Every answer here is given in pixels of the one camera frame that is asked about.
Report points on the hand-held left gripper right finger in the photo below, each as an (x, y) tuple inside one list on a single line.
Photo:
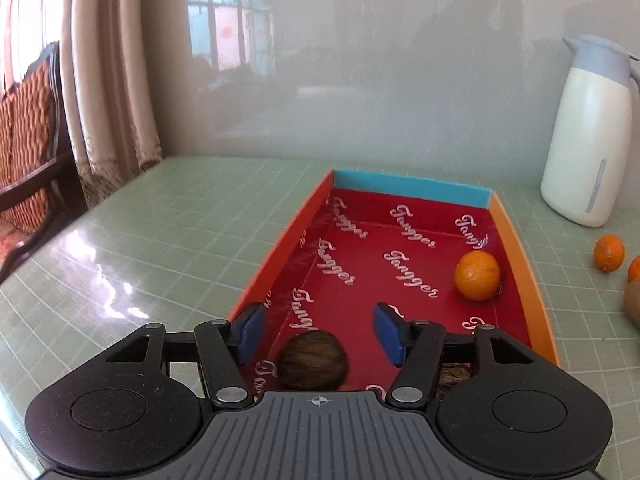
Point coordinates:
[(387, 334)]

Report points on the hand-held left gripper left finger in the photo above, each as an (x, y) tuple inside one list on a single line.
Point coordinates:
[(250, 334)]

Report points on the colourful cardboard box red inside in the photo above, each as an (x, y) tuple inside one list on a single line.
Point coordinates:
[(380, 240)]

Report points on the large orange mandarin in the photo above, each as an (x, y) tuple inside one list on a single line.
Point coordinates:
[(477, 276)]

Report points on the medium orange mandarin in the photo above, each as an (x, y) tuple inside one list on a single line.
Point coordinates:
[(609, 252)]

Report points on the brown kiwi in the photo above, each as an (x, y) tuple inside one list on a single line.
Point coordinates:
[(634, 302)]

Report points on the small orange mandarin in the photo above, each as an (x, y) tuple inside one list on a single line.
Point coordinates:
[(635, 268)]

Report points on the white thermos jug grey lid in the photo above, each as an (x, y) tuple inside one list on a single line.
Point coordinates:
[(585, 135)]

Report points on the beige lace curtain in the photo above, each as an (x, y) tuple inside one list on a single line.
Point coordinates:
[(115, 85)]

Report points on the wooden chair orange cushion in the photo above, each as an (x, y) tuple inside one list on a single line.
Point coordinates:
[(30, 135)]

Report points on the window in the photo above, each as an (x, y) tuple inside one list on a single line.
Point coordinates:
[(30, 20)]

